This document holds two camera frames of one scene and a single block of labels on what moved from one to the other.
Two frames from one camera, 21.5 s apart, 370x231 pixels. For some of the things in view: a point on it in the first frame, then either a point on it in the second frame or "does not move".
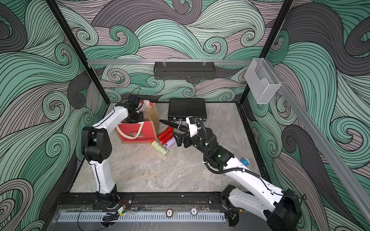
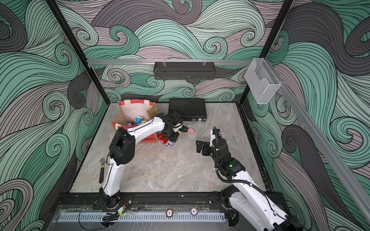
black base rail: [197, 200] does not move
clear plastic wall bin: [262, 81] does not move
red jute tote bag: [146, 132] does not move
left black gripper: [141, 119] → [174, 138]
